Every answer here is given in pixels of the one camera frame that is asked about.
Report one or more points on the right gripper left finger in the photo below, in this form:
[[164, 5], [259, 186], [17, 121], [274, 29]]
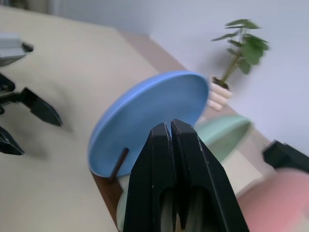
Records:
[[152, 181]]

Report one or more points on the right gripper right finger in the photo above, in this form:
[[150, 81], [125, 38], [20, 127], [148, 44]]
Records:
[[205, 188]]

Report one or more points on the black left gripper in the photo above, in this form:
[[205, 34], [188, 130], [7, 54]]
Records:
[[7, 88]]

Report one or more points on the green plate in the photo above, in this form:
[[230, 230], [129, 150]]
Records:
[[224, 135]]

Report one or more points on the blue plate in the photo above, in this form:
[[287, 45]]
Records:
[[149, 104]]

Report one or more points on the red plate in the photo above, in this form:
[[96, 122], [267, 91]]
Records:
[[285, 205]]

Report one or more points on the brown wooden dish rack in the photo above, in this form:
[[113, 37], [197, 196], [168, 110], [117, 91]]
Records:
[[108, 191]]

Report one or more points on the black foam block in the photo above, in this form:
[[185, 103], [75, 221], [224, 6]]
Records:
[[282, 157]]

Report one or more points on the white bubble plant pot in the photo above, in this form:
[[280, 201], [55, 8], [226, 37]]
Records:
[[218, 96]]

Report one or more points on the green leafy plant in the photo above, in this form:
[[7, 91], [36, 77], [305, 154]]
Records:
[[253, 48]]

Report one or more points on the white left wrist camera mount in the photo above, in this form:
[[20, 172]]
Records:
[[9, 48]]

